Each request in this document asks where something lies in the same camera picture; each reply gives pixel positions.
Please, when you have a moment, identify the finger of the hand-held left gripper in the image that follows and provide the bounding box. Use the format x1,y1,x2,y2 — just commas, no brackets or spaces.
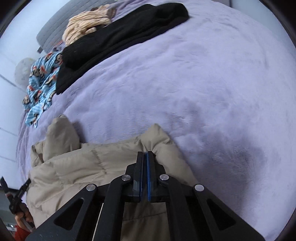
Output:
0,176,12,205
10,178,32,213

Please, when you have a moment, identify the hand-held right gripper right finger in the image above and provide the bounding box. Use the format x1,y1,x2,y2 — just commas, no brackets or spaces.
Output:
146,151,266,241

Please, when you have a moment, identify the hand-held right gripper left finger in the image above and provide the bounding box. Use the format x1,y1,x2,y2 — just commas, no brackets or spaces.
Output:
24,151,147,241

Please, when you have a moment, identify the beige puffer jacket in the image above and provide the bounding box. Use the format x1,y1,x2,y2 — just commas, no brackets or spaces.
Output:
26,115,200,241

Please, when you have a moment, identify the person's left forearm red sleeve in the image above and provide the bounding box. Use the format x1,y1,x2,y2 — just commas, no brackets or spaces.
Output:
13,224,31,241

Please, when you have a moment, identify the person's left hand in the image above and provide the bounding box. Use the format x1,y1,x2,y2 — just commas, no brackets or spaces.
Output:
14,209,36,230

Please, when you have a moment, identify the purple plush bed blanket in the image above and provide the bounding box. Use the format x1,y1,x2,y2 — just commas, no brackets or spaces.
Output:
16,0,296,241

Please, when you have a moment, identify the blue monkey print cloth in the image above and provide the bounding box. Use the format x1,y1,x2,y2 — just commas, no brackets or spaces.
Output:
23,51,65,128

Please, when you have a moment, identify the white covered standing fan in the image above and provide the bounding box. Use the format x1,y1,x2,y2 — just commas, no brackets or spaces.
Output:
14,57,37,90

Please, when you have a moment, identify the black garment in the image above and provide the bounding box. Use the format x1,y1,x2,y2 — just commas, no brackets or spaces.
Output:
56,3,190,95

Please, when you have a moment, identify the cream striped garment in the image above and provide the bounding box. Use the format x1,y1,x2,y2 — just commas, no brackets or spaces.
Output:
62,5,114,47

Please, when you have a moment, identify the grey quilted headboard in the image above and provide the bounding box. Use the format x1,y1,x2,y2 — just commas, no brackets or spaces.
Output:
36,0,116,53

